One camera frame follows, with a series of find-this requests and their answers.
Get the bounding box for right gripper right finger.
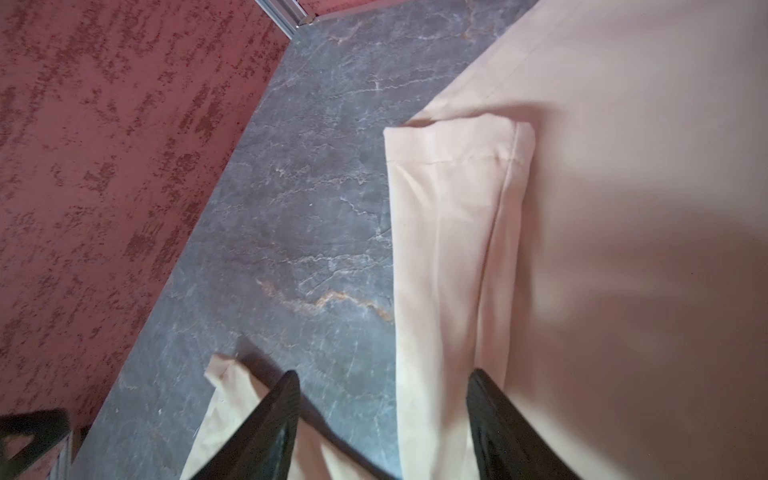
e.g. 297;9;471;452
466;368;578;480

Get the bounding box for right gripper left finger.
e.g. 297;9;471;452
193;370;301;480

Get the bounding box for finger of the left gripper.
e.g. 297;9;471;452
1;408;71;479

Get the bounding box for beige shorts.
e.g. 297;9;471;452
178;0;768;480

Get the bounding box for left corner aluminium post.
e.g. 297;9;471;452
255;0;316;41

